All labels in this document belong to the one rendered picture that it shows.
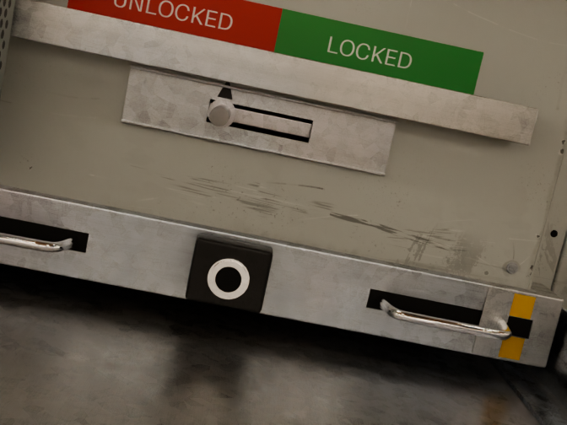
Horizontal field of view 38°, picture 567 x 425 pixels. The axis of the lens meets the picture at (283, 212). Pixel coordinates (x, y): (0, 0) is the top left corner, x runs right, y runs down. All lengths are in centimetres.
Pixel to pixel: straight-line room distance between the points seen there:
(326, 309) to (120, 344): 17
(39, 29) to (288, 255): 25
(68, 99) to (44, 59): 3
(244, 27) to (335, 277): 21
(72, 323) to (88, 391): 12
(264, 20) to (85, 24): 13
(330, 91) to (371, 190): 10
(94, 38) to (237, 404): 28
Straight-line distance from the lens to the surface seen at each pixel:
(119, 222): 65
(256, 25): 64
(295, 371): 60
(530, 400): 67
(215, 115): 59
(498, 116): 63
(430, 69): 65
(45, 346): 57
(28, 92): 66
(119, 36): 61
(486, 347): 69
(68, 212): 65
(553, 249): 92
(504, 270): 69
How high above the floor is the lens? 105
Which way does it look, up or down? 9 degrees down
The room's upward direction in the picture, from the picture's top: 12 degrees clockwise
